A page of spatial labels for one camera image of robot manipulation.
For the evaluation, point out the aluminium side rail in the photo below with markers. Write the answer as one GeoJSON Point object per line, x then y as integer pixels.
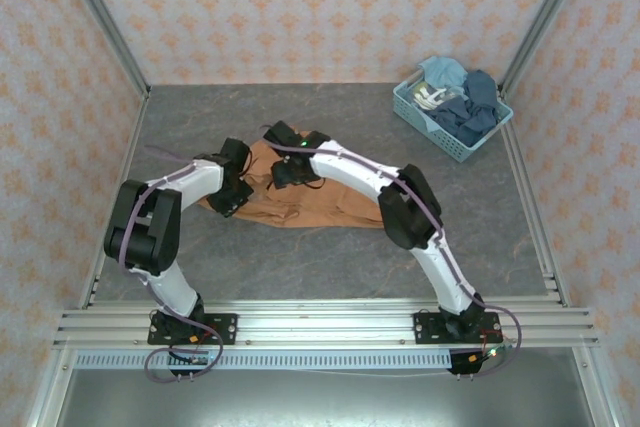
{"type": "Point", "coordinates": [531, 197]}
{"type": "Point", "coordinates": [131, 147]}

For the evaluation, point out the slate blue t-shirt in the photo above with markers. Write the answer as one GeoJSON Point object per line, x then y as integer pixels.
{"type": "Point", "coordinates": [480, 87]}

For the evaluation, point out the light blue t-shirt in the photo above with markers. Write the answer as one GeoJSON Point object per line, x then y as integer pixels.
{"type": "Point", "coordinates": [442, 72]}

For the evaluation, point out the small circuit board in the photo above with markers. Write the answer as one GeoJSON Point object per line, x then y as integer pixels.
{"type": "Point", "coordinates": [492, 351]}
{"type": "Point", "coordinates": [197, 360]}

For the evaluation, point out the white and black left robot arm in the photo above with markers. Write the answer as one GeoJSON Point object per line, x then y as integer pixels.
{"type": "Point", "coordinates": [170, 292]}

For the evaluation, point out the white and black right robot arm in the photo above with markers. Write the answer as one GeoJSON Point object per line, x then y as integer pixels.
{"type": "Point", "coordinates": [350, 172]}

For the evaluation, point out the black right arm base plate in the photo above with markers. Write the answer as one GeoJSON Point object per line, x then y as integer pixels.
{"type": "Point", "coordinates": [425, 327]}

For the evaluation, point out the light blue plastic basket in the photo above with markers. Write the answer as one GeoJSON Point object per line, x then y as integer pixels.
{"type": "Point", "coordinates": [450, 144]}

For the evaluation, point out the aluminium frame post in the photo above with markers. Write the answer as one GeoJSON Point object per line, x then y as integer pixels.
{"type": "Point", "coordinates": [539, 22]}
{"type": "Point", "coordinates": [106, 22]}

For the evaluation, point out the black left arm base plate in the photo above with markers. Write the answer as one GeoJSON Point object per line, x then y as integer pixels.
{"type": "Point", "coordinates": [225, 327]}

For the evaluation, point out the dark blue t-shirt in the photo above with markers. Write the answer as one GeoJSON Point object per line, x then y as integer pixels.
{"type": "Point", "coordinates": [470, 124]}

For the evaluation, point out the orange printed t-shirt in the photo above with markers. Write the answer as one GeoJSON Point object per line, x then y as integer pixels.
{"type": "Point", "coordinates": [310, 207]}

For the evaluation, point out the aluminium cross rail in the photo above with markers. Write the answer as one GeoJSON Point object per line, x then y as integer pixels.
{"type": "Point", "coordinates": [325, 322]}

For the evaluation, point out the white printed t-shirt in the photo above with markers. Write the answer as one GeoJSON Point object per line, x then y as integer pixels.
{"type": "Point", "coordinates": [425, 96]}

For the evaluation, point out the aluminium frame leg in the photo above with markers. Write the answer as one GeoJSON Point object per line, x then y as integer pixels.
{"type": "Point", "coordinates": [50, 392]}
{"type": "Point", "coordinates": [597, 392]}

